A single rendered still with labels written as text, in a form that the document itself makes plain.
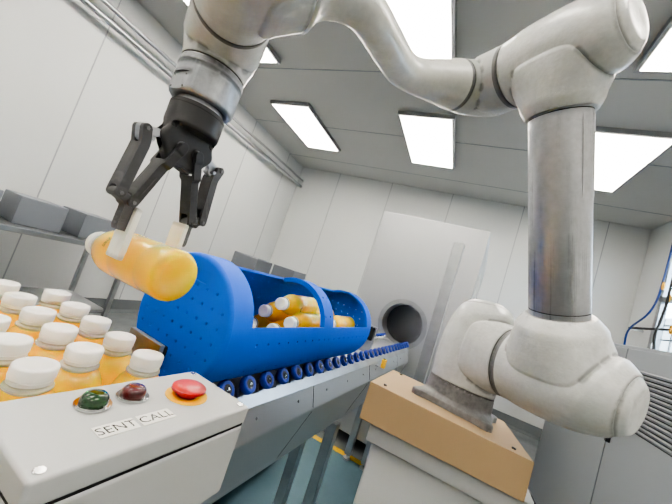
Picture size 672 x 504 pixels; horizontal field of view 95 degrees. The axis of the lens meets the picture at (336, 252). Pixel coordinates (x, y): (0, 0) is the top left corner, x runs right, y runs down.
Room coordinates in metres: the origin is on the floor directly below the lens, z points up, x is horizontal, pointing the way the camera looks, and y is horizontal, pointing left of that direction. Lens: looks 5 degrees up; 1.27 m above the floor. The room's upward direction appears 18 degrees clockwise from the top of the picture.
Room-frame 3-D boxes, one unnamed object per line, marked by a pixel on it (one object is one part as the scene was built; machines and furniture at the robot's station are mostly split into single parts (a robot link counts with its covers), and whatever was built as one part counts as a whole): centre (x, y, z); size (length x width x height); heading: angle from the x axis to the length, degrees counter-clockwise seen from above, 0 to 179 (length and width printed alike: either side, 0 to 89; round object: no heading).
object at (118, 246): (0.40, 0.27, 1.24); 0.03 x 0.01 x 0.07; 63
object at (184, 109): (0.43, 0.25, 1.39); 0.08 x 0.07 x 0.09; 153
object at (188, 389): (0.35, 0.11, 1.11); 0.04 x 0.04 x 0.01
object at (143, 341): (0.63, 0.29, 0.99); 0.10 x 0.02 x 0.12; 63
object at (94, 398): (0.29, 0.16, 1.11); 0.02 x 0.02 x 0.01
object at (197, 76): (0.43, 0.25, 1.47); 0.09 x 0.09 x 0.06
